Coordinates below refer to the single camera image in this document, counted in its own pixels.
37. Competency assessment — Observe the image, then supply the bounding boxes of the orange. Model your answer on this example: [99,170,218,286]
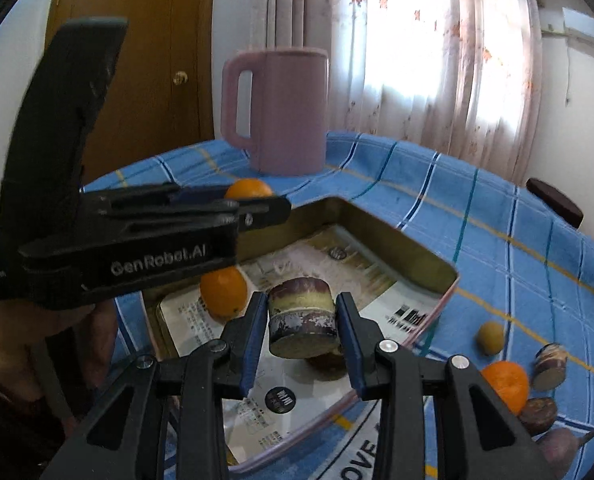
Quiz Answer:
[481,361,530,417]
[199,266,249,319]
[225,178,275,201]

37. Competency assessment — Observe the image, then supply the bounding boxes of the dark purple fruit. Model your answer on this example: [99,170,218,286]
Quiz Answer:
[534,427,594,480]

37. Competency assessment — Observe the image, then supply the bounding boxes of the rectangular metal tin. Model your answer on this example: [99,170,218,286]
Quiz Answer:
[144,196,460,474]

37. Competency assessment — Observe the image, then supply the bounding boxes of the small yellow fruit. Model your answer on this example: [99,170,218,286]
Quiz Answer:
[478,322,506,356]

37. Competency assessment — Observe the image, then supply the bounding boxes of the person's dark clothing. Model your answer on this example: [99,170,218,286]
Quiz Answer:
[0,360,80,480]

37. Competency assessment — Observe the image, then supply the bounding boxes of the pink mug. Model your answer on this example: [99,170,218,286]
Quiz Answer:
[220,47,330,177]

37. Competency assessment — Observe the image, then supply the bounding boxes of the dark brown chair back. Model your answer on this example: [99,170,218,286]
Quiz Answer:
[525,177,584,231]

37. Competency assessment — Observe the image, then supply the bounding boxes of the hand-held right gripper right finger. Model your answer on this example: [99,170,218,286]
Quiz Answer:
[335,291,558,480]

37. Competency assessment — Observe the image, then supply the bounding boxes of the blue plaid tablecloth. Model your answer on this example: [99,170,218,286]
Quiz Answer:
[79,131,594,480]

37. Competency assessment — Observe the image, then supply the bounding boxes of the wooden door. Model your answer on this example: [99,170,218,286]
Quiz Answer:
[44,0,218,187]

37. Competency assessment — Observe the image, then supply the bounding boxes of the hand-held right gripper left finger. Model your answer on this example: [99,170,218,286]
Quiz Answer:
[52,291,270,480]

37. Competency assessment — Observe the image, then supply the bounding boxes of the floral sheer curtain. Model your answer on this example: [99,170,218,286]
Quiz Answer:
[249,0,546,187]

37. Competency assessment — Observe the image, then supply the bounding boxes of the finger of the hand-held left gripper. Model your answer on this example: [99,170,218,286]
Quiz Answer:
[102,196,292,237]
[81,183,241,208]

